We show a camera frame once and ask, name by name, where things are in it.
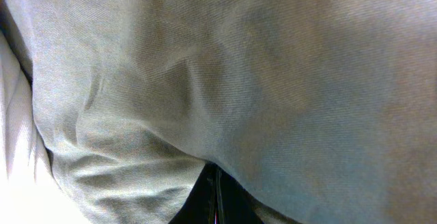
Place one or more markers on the white t-shirt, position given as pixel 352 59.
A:
pixel 29 193

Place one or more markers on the grey garment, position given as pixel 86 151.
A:
pixel 324 111

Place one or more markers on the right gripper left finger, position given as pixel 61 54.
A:
pixel 200 205

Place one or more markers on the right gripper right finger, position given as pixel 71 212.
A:
pixel 233 205

